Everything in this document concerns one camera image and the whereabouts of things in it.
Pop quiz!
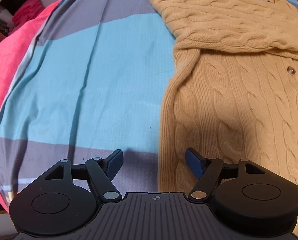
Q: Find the tan cable-knit cardigan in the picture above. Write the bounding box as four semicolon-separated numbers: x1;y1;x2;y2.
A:
148;0;298;239

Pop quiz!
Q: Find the blue grey patterned bedsheet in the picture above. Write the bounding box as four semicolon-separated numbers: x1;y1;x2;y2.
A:
0;0;298;205

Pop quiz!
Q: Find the pink bed cover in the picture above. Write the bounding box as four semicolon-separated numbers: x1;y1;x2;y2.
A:
0;0;62;212

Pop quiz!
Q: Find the stack of pink towels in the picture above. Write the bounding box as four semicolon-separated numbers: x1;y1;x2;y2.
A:
11;0;45;32

